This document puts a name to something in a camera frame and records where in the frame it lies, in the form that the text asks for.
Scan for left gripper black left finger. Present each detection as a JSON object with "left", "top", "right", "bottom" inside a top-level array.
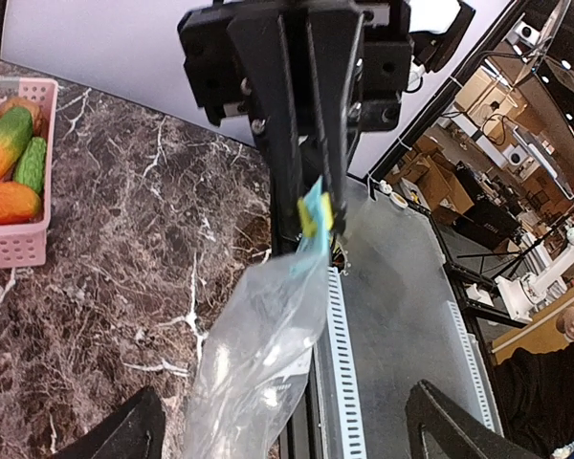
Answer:
[{"left": 52, "top": 386, "right": 166, "bottom": 459}]

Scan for cardboard boxes in background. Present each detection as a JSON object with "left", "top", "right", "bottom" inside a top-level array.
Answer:
[{"left": 385, "top": 135, "right": 474, "bottom": 226}]

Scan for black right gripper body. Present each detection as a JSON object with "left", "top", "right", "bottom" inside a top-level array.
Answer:
[{"left": 177, "top": 1, "right": 413, "bottom": 139}]

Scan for white slotted cable duct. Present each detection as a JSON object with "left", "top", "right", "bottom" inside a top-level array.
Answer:
[{"left": 327, "top": 268, "right": 367, "bottom": 459}]

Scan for clear zip bag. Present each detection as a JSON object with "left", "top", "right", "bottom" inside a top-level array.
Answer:
[{"left": 184, "top": 181, "right": 333, "bottom": 458}]

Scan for red orange toy mango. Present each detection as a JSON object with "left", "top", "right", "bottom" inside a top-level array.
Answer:
[{"left": 0, "top": 182, "right": 42, "bottom": 225}]

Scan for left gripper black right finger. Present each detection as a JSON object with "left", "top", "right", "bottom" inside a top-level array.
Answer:
[{"left": 405, "top": 380, "right": 536, "bottom": 458}]

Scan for green orange toy mango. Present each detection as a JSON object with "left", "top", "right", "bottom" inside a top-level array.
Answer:
[{"left": 0, "top": 107, "right": 33, "bottom": 180}]

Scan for black front frame rail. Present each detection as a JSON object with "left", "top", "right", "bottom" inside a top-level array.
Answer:
[{"left": 271, "top": 180, "right": 316, "bottom": 459}]

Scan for brown toy potato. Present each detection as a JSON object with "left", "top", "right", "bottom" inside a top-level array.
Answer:
[{"left": 0, "top": 97, "right": 44, "bottom": 137}]

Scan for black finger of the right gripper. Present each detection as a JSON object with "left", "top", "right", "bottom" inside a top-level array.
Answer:
[
  {"left": 306, "top": 9, "right": 363, "bottom": 234},
  {"left": 228, "top": 13, "right": 301, "bottom": 239}
]

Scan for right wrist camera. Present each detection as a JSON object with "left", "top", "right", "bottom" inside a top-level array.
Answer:
[{"left": 409, "top": 0, "right": 475, "bottom": 73}]

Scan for pink perforated plastic basket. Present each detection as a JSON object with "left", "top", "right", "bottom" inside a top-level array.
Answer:
[{"left": 0, "top": 76, "right": 58, "bottom": 269}]

